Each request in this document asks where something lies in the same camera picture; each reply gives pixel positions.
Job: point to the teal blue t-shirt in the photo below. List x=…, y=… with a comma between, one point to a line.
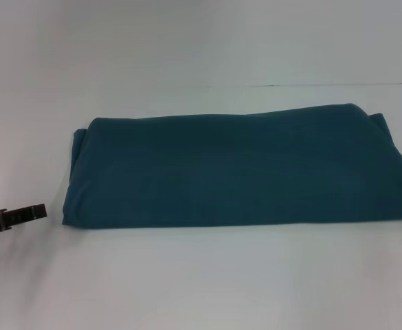
x=239, y=165

